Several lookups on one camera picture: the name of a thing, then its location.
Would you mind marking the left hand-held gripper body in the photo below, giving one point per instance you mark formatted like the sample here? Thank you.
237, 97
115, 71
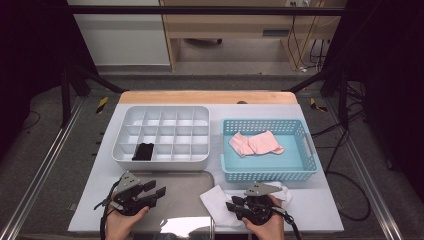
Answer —
130, 200

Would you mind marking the white power strip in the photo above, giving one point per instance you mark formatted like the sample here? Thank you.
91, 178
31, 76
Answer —
298, 2

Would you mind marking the person's left hand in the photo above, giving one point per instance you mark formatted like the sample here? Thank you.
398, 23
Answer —
121, 230

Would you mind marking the white cabinet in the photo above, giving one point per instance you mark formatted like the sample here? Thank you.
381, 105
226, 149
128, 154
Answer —
123, 40

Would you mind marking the transparent grey box lid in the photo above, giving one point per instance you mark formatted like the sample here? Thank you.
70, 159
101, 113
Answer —
186, 186

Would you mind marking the white compartment storage box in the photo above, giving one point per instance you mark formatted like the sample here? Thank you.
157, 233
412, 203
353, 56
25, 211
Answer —
160, 165

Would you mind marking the yellow black tape strip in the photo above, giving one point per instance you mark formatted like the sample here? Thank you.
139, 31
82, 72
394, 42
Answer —
102, 105
315, 105

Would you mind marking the black metal stand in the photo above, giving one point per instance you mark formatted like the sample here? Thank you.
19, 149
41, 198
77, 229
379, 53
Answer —
65, 100
343, 100

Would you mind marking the person's right hand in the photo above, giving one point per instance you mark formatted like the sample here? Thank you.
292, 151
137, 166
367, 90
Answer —
270, 231

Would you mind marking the blue perforated plastic basket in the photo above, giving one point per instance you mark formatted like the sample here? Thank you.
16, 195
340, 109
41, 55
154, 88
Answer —
266, 166

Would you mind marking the pink sock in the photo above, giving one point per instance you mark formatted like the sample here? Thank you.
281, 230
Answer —
265, 141
240, 145

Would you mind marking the wooden desk unit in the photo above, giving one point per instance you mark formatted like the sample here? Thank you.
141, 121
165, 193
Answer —
230, 23

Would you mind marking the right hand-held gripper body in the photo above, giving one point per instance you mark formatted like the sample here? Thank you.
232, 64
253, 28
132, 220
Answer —
260, 210

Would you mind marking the black horizontal bar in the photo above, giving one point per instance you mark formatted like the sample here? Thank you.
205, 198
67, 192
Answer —
200, 10

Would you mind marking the dark curtain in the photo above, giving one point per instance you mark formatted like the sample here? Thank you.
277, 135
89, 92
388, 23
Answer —
393, 83
26, 50

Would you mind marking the white sock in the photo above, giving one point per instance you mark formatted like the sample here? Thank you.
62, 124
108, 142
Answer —
283, 196
216, 203

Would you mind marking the aluminium rail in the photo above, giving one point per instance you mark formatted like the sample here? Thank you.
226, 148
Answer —
362, 173
41, 173

